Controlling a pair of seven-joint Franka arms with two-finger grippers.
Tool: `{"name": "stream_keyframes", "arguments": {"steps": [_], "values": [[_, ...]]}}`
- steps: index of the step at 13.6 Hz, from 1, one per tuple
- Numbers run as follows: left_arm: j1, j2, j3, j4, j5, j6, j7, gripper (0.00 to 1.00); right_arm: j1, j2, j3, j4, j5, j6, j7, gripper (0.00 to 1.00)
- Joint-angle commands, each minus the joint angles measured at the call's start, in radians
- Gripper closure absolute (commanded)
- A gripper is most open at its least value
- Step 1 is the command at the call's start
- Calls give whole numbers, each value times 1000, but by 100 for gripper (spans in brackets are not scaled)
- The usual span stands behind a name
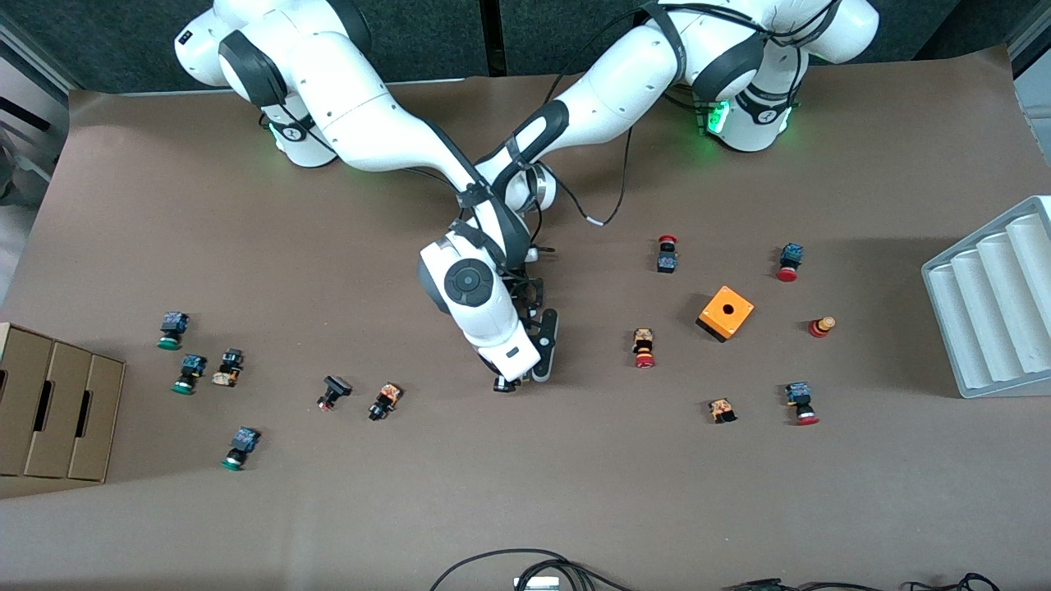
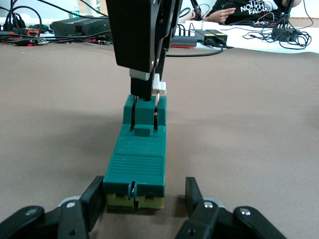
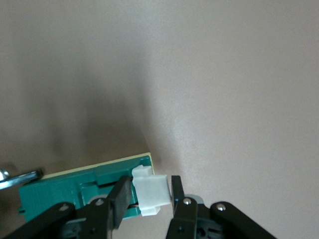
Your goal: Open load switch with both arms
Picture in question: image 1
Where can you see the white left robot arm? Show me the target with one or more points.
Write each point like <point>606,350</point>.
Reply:
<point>632,90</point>

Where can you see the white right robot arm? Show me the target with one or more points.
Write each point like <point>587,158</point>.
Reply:
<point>369,123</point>

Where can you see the red yellow emergency stop button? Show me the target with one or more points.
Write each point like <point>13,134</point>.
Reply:
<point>644,345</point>

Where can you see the black push button orange block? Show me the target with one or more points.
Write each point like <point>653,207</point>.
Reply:
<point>386,400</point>

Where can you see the red mushroom button black collar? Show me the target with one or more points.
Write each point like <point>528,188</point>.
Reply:
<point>667,258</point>

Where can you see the black flat push button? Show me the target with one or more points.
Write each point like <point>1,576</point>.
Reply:
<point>334,387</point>

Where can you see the orange white contact block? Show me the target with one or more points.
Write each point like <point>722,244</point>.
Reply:
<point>722,410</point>

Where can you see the red button blue block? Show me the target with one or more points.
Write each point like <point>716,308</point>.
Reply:
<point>790,261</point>

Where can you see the green push button blue block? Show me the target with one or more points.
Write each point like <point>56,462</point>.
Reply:
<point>173,327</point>
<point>241,443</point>
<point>190,371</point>

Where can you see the red mushroom button silver collar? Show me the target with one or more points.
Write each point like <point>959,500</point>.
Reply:
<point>801,402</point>

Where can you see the red orange emergency stop head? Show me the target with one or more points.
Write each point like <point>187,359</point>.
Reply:
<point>821,327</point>

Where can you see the brown cardboard box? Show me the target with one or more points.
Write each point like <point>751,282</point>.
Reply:
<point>57,410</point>

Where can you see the grey tray with white slots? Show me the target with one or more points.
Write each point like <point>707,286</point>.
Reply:
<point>985,312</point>

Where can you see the orange button enclosure box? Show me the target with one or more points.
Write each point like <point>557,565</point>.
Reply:
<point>735,320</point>

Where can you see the grey metal side frame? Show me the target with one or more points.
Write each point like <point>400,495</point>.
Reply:
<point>41,57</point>

